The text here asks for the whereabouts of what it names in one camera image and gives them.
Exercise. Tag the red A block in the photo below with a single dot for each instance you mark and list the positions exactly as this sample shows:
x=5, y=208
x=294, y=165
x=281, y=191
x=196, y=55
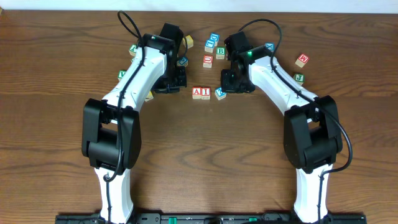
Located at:
x=196, y=92

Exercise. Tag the green B block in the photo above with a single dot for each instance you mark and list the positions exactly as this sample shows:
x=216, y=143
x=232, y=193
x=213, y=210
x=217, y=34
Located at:
x=220, y=53

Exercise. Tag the red I block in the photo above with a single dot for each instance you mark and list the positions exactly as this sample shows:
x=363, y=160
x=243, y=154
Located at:
x=205, y=93

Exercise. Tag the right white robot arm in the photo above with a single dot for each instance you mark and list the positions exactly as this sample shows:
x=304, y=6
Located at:
x=311, y=137

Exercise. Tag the blue block lower pair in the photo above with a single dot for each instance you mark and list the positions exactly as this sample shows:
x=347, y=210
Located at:
x=209, y=46

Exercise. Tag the yellow block lower left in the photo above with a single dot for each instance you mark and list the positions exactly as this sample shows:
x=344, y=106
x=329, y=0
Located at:
x=149, y=97

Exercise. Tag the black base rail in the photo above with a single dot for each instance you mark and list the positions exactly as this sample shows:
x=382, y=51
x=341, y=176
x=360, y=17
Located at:
x=155, y=218

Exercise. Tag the blue X block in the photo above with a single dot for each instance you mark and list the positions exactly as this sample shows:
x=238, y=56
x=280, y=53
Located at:
x=270, y=46

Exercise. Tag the green J block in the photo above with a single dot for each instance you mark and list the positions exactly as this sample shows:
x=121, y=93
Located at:
x=299, y=78

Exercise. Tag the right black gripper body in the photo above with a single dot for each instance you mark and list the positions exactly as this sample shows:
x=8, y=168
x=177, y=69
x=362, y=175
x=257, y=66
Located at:
x=232, y=83

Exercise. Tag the red M block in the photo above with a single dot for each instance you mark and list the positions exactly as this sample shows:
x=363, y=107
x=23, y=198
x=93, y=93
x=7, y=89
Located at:
x=302, y=60

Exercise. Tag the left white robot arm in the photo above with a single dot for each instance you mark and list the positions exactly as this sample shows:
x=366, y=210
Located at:
x=111, y=137

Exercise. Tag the blue block top pair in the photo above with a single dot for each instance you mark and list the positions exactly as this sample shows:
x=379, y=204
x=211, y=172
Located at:
x=215, y=38

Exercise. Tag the green V block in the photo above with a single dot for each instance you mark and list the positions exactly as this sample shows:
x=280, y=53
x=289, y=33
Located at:
x=121, y=74

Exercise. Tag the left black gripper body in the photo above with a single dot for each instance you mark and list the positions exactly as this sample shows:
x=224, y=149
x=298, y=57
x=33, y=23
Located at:
x=171, y=80

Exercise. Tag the blue 2 block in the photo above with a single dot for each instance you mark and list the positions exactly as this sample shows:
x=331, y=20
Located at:
x=220, y=94

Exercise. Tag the blue P block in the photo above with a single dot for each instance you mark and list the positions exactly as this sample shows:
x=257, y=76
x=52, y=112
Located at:
x=183, y=62

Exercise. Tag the blue block pair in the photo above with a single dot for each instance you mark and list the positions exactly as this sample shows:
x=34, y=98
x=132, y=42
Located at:
x=215, y=38
x=209, y=46

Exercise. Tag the yellow block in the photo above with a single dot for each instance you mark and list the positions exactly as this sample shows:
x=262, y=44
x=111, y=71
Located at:
x=188, y=41
x=149, y=97

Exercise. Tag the yellow block top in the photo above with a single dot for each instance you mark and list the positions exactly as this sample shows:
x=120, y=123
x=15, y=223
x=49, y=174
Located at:
x=188, y=41

